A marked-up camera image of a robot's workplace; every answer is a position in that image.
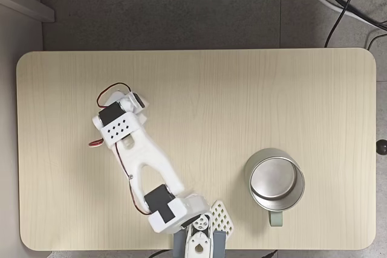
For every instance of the white board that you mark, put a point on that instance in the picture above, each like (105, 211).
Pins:
(27, 2)

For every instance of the black round knob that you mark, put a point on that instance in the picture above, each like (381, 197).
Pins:
(382, 147)

